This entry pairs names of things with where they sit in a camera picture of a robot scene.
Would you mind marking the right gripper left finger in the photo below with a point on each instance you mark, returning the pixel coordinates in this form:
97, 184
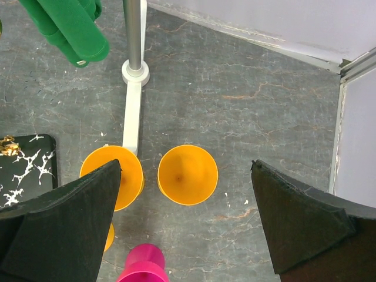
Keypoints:
60, 235

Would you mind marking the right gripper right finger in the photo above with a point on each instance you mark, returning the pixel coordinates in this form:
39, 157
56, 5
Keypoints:
313, 235

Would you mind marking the gold wine glass rack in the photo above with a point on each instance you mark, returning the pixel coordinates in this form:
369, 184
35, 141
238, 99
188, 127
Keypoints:
28, 167

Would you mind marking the orange wine glass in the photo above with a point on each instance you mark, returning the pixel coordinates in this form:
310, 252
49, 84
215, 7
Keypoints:
132, 177
110, 237
187, 175

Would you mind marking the silver white clothes rail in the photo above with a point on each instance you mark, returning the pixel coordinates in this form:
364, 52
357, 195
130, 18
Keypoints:
135, 71

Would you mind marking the pink wine glass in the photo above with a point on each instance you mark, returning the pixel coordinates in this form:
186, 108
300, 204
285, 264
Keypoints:
144, 262

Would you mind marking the green cloth on hanger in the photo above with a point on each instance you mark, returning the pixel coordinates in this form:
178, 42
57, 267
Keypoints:
70, 26

